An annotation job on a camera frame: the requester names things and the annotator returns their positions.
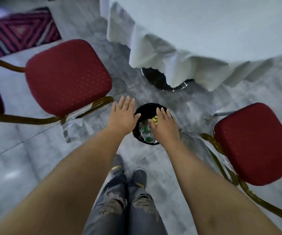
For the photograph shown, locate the person's right hand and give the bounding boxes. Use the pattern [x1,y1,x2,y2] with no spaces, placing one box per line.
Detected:
[148,107,181,145]

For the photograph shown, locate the person's left hand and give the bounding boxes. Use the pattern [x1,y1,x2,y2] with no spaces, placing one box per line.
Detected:
[108,96,141,135]

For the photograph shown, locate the person's left forearm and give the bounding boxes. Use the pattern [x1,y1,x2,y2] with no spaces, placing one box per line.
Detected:
[0,131,132,235]

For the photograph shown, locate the person's right forearm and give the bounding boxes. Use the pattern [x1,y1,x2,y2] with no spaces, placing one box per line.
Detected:
[156,139,282,235]

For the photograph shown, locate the black trash bin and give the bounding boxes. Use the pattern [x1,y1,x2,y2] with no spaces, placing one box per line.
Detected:
[132,103,179,146]

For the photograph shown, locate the clear plastic bottle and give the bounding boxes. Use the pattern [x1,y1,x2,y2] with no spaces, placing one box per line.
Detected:
[141,125,155,143]

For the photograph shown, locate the chrome round table base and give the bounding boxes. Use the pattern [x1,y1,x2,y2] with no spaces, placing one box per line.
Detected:
[141,67,195,92]

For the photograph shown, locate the person's left grey shoe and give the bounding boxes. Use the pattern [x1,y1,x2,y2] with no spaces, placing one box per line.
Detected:
[110,154,125,176]

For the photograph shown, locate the person's grey shoe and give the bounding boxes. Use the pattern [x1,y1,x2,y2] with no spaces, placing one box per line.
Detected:
[131,168,148,189]
[110,154,125,176]

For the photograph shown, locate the person's right grey shoe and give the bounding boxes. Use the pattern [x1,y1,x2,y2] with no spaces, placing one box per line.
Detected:
[131,168,148,189]

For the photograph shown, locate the grey ripped jeans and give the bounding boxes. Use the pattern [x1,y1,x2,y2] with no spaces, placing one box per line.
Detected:
[82,172,169,235]

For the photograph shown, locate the white tablecloth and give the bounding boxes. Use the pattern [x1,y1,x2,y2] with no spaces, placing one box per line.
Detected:
[99,0,282,92]

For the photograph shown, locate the red striped rug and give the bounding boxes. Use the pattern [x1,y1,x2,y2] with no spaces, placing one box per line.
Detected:
[0,7,62,58]

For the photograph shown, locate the red cushioned gold-frame chair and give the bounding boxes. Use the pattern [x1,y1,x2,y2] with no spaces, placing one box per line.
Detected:
[0,39,115,125]
[199,102,282,228]

